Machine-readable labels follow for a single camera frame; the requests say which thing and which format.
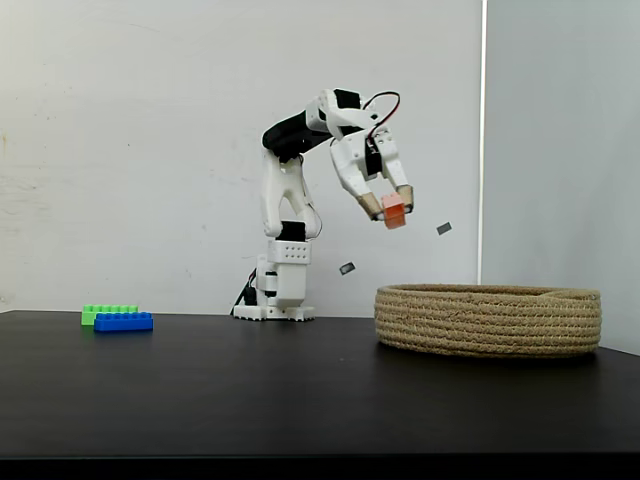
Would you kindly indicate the small pink lego block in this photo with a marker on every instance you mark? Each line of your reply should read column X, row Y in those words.
column 394, row 212

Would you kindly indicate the grey tape piece on wall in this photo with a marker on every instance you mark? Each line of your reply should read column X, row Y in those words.
column 347, row 268
column 444, row 228

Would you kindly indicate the long blue lego block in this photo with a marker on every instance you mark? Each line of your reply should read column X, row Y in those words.
column 123, row 323

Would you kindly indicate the white vertical wall trim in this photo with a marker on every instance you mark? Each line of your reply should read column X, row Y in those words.
column 483, row 150

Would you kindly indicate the long green lego block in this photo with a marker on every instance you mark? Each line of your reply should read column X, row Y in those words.
column 89, row 315

